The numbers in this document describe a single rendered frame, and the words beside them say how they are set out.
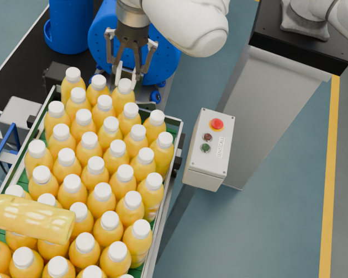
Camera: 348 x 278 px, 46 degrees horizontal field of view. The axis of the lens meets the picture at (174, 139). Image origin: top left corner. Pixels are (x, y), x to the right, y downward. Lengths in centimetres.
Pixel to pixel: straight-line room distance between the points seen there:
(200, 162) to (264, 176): 144
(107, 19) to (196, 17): 50
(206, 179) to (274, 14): 78
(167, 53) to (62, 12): 119
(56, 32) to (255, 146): 128
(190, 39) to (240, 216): 165
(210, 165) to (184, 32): 43
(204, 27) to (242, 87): 100
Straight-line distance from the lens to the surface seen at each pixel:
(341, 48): 161
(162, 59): 125
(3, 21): 300
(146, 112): 127
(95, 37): 126
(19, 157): 117
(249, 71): 164
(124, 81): 113
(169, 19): 76
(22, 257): 92
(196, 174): 107
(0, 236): 116
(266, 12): 162
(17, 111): 140
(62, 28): 241
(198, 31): 73
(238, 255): 221
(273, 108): 178
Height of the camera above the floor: 198
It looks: 55 degrees down
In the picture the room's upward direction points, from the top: 19 degrees clockwise
